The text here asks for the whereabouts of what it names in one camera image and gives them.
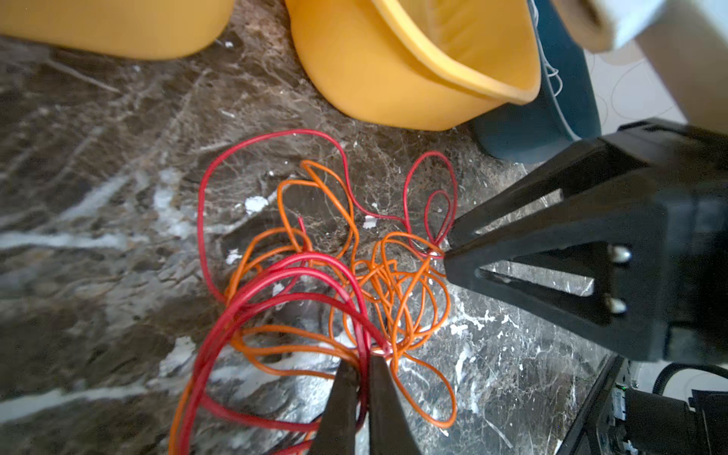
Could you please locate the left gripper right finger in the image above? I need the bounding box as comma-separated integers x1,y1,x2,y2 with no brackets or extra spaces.
369,356,421,455

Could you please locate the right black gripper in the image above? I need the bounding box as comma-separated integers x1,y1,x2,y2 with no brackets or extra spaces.
446,119,727,364

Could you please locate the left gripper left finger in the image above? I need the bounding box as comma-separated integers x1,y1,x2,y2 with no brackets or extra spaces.
308,361,359,455

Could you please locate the orange cable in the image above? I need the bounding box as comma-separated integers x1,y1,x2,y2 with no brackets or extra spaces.
168,158,460,455

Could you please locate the red cable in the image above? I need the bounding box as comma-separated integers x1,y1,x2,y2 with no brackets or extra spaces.
175,128,461,455

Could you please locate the white cable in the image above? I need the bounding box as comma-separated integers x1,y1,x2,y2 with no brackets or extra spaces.
527,0,582,141

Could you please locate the teal plastic tray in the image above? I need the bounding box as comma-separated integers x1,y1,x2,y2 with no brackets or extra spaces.
470,1,602,164

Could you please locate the middle yellow plastic tray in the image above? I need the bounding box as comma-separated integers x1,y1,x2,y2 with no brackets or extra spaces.
286,0,541,131

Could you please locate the yellow plastic tray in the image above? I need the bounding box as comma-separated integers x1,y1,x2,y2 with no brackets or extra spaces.
1,0,234,61
286,0,541,131

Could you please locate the left yellow plastic tray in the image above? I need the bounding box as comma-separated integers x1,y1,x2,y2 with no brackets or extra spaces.
1,0,234,61

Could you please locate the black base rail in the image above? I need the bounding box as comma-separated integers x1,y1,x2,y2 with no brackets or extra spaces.
555,355,631,455

